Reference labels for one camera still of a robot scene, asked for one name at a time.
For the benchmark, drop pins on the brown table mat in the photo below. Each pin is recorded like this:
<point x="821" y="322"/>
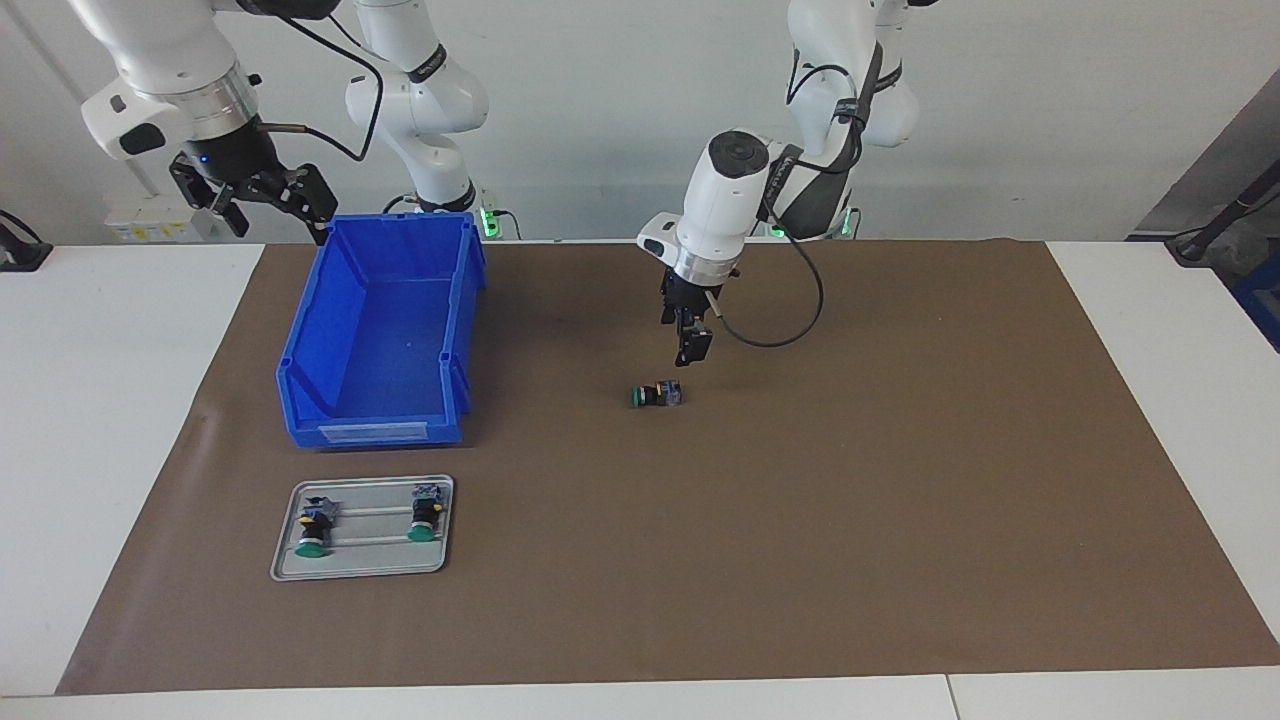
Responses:
<point x="800" y="500"/>

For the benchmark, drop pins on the silver metal tray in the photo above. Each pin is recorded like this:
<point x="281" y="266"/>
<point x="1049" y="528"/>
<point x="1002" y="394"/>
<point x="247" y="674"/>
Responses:
<point x="370" y="555"/>

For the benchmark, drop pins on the green push button grey block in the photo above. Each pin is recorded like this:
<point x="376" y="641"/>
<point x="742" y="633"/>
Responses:
<point x="315" y="525"/>

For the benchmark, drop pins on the blue box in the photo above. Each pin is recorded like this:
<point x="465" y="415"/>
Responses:
<point x="1262" y="300"/>

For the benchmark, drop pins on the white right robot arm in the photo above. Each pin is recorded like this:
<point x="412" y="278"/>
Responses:
<point x="160" y="40"/>

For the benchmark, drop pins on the black stand pole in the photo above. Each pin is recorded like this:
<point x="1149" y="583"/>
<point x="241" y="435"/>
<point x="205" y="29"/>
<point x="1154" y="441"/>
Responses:
<point x="1215" y="225"/>

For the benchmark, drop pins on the white wall socket box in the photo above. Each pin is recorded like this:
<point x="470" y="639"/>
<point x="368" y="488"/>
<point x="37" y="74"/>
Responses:
<point x="160" y="220"/>

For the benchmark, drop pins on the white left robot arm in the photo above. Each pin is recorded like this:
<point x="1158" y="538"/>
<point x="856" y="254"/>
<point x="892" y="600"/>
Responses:
<point x="725" y="200"/>

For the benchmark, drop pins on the blue plastic storage bin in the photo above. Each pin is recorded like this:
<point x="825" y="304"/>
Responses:
<point x="380" y="370"/>

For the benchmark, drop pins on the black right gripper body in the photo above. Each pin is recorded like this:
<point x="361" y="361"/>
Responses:
<point x="235" y="155"/>

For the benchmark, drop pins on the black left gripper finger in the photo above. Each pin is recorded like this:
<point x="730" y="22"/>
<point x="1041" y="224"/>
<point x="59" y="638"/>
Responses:
<point x="683" y="345"/>
<point x="702" y="345"/>

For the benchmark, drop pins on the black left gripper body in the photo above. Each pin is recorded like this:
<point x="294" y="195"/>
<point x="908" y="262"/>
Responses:
<point x="690" y="300"/>

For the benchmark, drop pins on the green push button white label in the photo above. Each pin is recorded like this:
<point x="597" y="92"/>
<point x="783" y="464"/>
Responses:
<point x="426" y="512"/>

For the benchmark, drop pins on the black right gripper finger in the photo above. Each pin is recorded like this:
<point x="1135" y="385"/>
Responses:
<point x="315" y="205"/>
<point x="205" y="195"/>

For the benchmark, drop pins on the black stand base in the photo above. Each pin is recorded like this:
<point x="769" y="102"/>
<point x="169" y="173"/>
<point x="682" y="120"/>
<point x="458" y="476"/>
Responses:
<point x="25" y="255"/>

